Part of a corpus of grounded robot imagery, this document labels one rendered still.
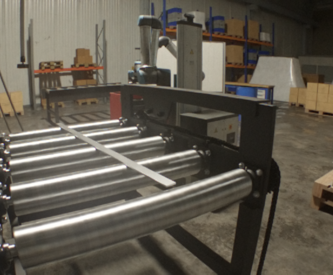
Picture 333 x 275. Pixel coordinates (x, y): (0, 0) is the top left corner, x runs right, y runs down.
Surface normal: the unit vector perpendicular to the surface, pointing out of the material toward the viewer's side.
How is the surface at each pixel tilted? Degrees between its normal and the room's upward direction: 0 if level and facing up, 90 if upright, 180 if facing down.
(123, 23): 90
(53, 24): 90
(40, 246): 59
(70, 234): 48
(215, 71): 90
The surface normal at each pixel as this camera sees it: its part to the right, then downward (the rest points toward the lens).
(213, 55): 0.14, 0.25
